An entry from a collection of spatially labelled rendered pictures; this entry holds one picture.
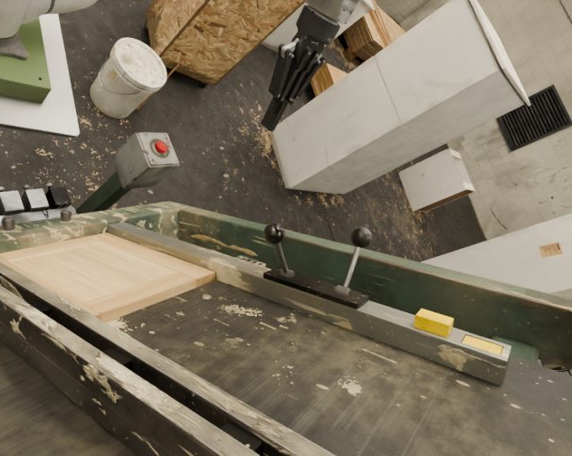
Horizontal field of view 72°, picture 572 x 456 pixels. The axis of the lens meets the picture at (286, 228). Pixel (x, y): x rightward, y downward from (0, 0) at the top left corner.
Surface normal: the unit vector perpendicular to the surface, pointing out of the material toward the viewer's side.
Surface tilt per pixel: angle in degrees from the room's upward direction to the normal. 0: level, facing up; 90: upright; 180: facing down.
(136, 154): 90
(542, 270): 90
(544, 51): 90
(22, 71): 3
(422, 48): 90
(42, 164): 0
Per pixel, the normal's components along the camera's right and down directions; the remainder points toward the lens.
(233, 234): -0.58, 0.18
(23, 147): 0.72, -0.35
